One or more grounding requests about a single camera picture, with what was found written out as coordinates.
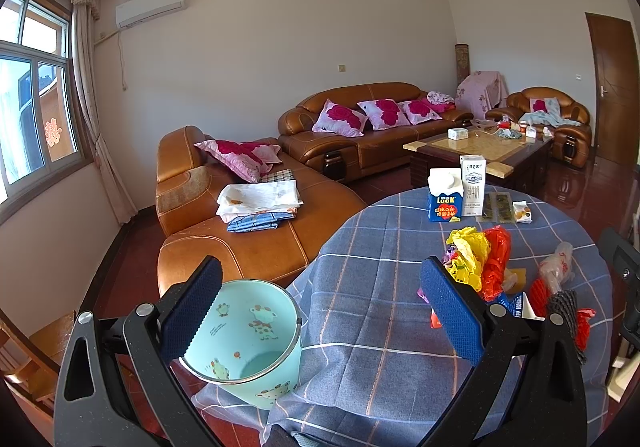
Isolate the folded blue striped cloth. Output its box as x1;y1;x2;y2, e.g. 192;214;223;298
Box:
227;212;295;233

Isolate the brown leather armchair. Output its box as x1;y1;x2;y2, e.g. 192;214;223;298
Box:
485;86;592;168

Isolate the green clear sachet strip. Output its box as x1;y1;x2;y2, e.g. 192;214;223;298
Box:
476;192;515;224

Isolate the brown wooden door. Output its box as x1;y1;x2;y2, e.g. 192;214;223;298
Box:
586;12;639;167

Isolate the white tissue box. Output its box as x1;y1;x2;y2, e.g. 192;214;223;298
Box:
447;127;469;141

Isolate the wooden coffee table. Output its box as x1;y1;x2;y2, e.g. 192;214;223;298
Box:
402;126;554;192

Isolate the yellow plastic bag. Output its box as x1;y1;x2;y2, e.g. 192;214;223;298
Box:
444;227;491;292

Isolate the blue Look milk carton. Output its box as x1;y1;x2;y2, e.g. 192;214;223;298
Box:
427;167;463;222

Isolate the brown leather three-seat sofa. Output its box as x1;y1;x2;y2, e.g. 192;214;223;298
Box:
278;82;473;182

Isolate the window with white frame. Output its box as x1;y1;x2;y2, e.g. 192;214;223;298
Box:
1;0;86;215

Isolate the pink floral pillow right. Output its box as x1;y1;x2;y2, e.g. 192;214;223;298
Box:
398;99;442;126

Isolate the beige curtain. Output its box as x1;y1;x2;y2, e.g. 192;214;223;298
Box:
69;0;138;225

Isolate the wooden chair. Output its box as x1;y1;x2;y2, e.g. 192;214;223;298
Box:
1;311;77;423

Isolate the pink floral pillow middle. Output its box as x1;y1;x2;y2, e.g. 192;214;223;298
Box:
358;99;410;132

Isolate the clear plastic bag red print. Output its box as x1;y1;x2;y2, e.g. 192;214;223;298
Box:
538;241;574;294

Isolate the folded white cloth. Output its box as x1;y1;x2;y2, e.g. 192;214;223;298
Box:
216;180;304;222

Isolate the white wall air conditioner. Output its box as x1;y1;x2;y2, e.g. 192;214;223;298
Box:
115;0;186;30

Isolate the light blue trash bucket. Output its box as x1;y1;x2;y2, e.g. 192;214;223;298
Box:
179;279;303;410

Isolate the pink floral pillow on chaise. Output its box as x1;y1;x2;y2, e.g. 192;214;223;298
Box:
195;139;282;184

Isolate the blue plaid tablecloth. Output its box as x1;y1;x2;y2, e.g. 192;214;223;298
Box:
191;188;614;446

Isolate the black foam net sleeve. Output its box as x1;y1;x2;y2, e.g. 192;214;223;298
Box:
547;290;590;365

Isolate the pink cloth covered object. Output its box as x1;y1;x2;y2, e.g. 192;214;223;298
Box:
454;71;508;120

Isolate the red foam net sleeve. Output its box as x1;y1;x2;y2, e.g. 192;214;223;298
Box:
527;278;596;328

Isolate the brown leather chaise sofa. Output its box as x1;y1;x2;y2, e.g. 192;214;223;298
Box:
155;125;366;293

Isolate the pink floral pillow left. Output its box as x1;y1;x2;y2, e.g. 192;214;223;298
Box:
311;99;367;138

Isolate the white tall milk carton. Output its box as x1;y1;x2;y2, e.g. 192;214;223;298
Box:
460;155;486;217

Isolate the small white snack box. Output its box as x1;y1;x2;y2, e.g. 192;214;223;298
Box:
512;201;533;224

